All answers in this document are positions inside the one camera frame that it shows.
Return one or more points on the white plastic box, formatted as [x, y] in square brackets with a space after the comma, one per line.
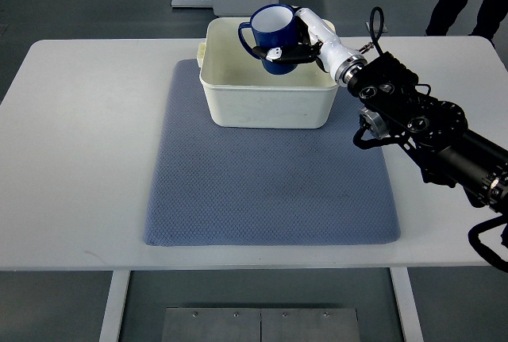
[240, 93]

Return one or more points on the grey metal floor plate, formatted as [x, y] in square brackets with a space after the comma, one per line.
[253, 324]

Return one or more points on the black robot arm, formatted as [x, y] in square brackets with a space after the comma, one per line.
[435, 135]

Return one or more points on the blue mug white inside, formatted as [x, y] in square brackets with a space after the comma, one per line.
[272, 26]

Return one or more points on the blue quilted mat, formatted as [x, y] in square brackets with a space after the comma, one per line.
[230, 186]

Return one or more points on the white table frame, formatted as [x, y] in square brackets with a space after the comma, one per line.
[403, 293]

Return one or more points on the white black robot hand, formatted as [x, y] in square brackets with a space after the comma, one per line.
[317, 42]

